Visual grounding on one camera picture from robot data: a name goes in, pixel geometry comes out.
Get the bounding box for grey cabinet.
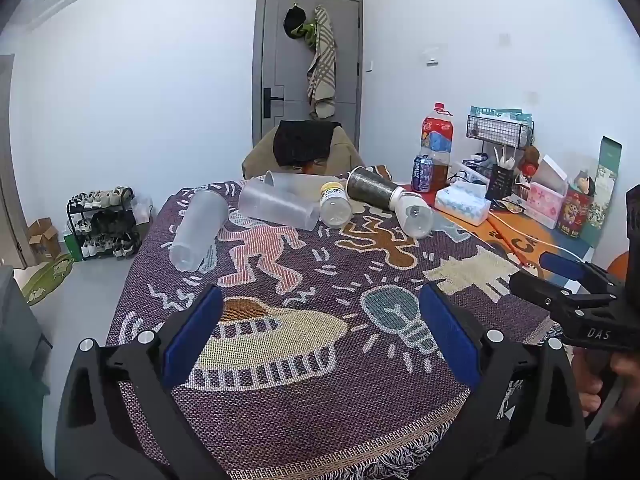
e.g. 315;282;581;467
0;265;53;391

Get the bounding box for clear plastic measuring jug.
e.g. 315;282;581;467
238;170;321;232

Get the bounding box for beige chair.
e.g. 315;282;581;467
241;122;366;181

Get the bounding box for blue drink can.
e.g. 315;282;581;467
411;155;435;193

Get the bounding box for small clear plastic cup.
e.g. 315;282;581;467
395;192;435;240

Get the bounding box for green hanging cloth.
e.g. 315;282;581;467
292;20;320;53

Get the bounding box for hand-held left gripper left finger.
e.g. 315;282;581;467
55;284;231;480

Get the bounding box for green floor rug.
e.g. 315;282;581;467
22;252;75;307

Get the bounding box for packets in wire basket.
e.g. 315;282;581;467
470;106;535;136

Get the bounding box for plaid scarf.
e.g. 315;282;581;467
306;6;337;121

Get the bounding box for white cable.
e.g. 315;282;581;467
450;210;586;263

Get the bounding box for pink floral box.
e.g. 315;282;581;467
525;155;571;230

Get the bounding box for small yellow label bottle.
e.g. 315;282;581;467
319;181;353;227

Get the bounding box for white plastic utensils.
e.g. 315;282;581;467
492;146;518;170

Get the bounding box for tall green box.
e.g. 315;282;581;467
580;136;623;248

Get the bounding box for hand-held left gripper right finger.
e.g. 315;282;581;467
417;280;589;480

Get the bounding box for orange table mat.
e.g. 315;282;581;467
435;195;601;286

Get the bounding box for brown stuffed toy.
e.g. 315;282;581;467
517;146;542;181

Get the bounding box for large red cap bottle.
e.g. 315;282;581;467
420;102;456;191

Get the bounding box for black hat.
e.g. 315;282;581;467
283;5;307;38

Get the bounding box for black shoe rack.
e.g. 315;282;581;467
67;186;142;261

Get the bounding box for black utensil holder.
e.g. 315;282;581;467
485;162;516;201

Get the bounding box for black wire basket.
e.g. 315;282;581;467
466;115;533;150

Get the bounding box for white wire stand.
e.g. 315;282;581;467
450;157;493;186

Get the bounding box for small figurine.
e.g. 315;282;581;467
570;170;598;196

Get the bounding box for black cloth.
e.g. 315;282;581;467
272;120;343;168

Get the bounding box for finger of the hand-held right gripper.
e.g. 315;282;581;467
509;272;621;321
540;252;626;297

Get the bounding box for printed woven blanket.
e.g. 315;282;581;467
105;165;566;480

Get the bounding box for red printed canister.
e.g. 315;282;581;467
556;185;596;239

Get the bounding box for person's right hand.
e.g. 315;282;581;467
572;347;640;428

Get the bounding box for tissue box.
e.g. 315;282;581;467
434;182;493;226

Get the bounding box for orange round object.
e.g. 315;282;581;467
607;252;632;286

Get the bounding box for cardboard box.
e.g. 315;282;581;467
27;217;63;258

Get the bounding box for dark glitter cup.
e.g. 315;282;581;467
346;166;407;211

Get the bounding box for frosted tall plastic cup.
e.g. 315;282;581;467
169;189;231;273

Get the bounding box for grey door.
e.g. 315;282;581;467
252;0;365;181

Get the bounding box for black door handle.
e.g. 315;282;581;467
263;87;285;118

